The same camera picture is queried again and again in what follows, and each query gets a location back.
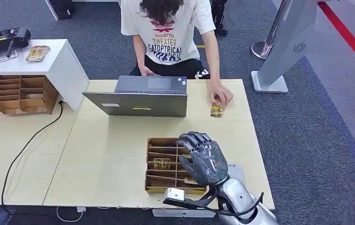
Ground gold printed card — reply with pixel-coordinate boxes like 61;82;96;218
210;104;225;118

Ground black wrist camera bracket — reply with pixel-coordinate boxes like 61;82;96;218
163;186;219;212

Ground metal wire holder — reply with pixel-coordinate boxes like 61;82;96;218
0;48;19;64

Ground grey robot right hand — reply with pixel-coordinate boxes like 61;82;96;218
175;131;230;188

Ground black case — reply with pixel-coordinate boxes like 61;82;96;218
49;0;76;19

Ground wooden card box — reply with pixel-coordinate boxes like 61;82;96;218
144;137;208;195

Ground gold card with dark cross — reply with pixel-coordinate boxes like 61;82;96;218
153;158;172;171

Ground wooden divider box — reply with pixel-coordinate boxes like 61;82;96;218
0;75;60;116

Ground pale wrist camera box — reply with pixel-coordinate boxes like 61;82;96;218
164;187;186;202

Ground white paper sheet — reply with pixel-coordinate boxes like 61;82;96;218
227;163;245;184

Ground white cable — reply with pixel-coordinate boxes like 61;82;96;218
56;206;86;223

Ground white desk stand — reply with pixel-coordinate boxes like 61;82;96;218
0;38;90;112

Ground gold card stack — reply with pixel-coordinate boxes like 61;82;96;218
25;45;51;62

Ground person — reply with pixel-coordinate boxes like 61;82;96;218
120;0;235;110

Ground grey laptop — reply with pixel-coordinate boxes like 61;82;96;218
82;75;188;118

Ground grey kiosk stand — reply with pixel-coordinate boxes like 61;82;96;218
251;0;319;93

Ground black device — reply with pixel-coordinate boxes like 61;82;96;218
0;27;32;58

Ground black robot legs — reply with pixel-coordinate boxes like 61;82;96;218
211;0;229;36

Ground person's right hand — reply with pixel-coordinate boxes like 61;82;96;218
138;65;161;77

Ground person's left hand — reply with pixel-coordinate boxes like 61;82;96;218
208;81;235;110

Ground black power cable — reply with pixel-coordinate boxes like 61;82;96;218
1;100;64;206

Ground white box under desk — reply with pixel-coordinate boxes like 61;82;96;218
152;209;217;218

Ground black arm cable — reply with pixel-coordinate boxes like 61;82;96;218
207;192;264;218

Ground chrome stanchion post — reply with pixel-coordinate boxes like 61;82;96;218
251;0;293;61

